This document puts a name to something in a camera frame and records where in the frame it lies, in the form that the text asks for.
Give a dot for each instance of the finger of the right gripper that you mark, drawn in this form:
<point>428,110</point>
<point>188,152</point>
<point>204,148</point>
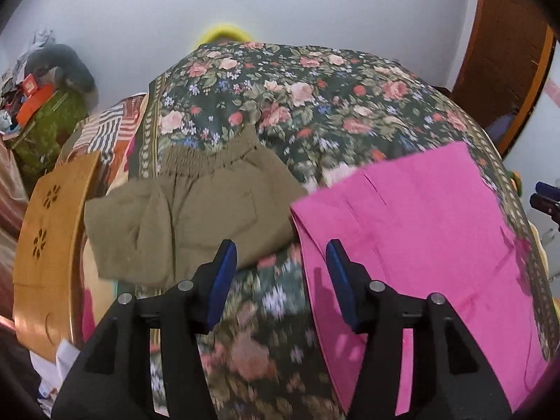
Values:
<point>546,199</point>

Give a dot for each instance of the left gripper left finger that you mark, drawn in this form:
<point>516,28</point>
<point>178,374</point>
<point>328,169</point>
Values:
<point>111,379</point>

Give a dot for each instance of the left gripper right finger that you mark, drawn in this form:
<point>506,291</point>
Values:
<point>451,377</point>

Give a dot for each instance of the pink pants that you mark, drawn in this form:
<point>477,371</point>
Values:
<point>423,223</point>

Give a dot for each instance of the olive green pants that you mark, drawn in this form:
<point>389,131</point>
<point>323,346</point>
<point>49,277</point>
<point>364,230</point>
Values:
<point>156,232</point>

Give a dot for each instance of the floral green bedspread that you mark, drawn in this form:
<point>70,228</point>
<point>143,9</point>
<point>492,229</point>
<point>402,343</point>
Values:
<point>324,112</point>

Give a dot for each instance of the brown wooden door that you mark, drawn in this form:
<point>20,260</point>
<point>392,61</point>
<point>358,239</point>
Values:
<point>505,64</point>

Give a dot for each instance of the green patterned box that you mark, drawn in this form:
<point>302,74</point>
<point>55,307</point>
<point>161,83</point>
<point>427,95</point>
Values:
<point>38,145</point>

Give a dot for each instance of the striped patterned blanket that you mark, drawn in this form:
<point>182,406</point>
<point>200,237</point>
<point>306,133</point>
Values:
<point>109,132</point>

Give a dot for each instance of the orange box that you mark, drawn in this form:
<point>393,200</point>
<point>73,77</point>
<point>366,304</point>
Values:
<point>34,103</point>

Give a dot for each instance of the grey plush toy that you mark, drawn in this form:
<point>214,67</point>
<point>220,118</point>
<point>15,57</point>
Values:
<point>69,69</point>

